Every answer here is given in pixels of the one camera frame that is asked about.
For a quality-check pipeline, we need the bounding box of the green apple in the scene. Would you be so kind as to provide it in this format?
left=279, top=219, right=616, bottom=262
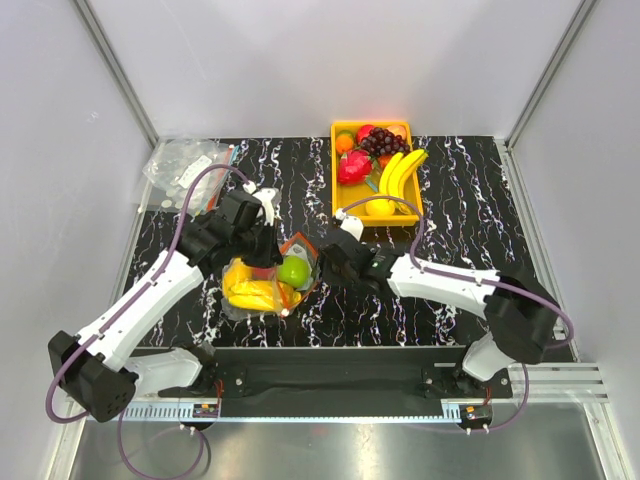
left=277, top=255, right=310, bottom=289

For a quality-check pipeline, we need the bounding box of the yellow banana bunch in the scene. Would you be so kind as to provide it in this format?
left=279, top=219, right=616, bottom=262
left=222, top=259, right=280, bottom=312
left=378, top=149, right=428, bottom=198

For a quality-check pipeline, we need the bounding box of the clear zip bag orange zipper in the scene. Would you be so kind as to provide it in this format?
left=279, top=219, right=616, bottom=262
left=222, top=232, right=319, bottom=321

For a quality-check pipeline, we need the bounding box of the yellow mango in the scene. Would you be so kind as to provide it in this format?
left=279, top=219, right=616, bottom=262
left=278, top=282, right=302, bottom=309

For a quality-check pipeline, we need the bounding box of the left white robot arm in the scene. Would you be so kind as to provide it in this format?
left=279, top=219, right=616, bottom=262
left=48, top=188, right=282, bottom=422

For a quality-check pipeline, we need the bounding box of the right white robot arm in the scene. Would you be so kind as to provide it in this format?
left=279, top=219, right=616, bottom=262
left=319, top=228, right=559, bottom=397

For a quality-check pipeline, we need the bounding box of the stack of clear zip bags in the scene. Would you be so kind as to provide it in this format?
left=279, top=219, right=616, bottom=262
left=142, top=138, right=237, bottom=216

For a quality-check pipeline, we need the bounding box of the yellow pear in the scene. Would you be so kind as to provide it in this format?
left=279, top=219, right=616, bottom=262
left=365, top=197, right=396, bottom=217

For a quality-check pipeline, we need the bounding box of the yellow plastic fruit tray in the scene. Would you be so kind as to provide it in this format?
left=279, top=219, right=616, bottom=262
left=331, top=120, right=423, bottom=227

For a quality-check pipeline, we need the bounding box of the yellow banana bunch in tray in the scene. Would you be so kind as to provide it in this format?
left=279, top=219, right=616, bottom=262
left=378, top=149, right=428, bottom=198

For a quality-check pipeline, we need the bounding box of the pink dragon fruit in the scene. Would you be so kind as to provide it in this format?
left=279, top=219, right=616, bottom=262
left=337, top=149, right=372, bottom=185

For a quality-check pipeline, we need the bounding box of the orange fruit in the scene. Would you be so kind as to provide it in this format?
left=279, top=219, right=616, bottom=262
left=334, top=131, right=355, bottom=155

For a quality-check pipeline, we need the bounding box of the dark purple grape bunch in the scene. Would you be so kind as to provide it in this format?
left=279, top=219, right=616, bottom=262
left=358, top=127, right=411, bottom=157

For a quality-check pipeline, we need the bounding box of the red peach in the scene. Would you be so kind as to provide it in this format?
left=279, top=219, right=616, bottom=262
left=356, top=124, right=375, bottom=144

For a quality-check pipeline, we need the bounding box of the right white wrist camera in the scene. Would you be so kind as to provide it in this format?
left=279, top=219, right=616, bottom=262
left=334, top=208, right=364, bottom=241

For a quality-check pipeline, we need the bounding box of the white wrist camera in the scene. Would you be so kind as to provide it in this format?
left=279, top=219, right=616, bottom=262
left=242, top=181, right=281, bottom=226
left=334, top=208, right=364, bottom=241

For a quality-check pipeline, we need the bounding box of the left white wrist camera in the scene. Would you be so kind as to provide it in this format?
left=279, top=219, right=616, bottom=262
left=242, top=181, right=281, bottom=226

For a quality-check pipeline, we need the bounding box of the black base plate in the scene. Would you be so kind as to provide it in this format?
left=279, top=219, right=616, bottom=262
left=157, top=344, right=514, bottom=401

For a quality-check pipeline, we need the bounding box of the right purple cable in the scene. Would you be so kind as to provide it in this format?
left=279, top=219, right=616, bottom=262
left=337, top=194, right=576, bottom=434

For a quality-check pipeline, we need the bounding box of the purple cable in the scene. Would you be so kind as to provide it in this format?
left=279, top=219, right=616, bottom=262
left=45, top=163, right=256, bottom=476
left=337, top=194, right=576, bottom=434

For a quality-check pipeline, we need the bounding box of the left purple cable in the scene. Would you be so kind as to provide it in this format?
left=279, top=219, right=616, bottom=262
left=45, top=163, right=256, bottom=476

